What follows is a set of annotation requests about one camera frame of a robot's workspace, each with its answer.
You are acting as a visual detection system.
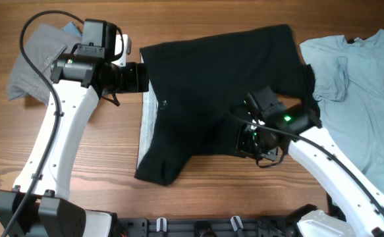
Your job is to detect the folded grey trousers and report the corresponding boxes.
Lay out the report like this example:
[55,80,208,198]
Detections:
[6,24,81,104]

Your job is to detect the folded blue garment under trousers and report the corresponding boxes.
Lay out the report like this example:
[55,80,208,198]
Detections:
[62,22,82,38]

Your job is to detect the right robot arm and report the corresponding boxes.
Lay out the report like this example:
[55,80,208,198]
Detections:
[236,87,384,236]

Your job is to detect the black shorts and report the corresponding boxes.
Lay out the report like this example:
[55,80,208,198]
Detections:
[135,24,319,186]

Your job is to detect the light blue t-shirt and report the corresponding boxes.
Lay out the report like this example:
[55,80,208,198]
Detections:
[300,30,384,193]

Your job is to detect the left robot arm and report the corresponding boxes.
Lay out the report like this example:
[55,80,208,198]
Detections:
[0,19,149,236]

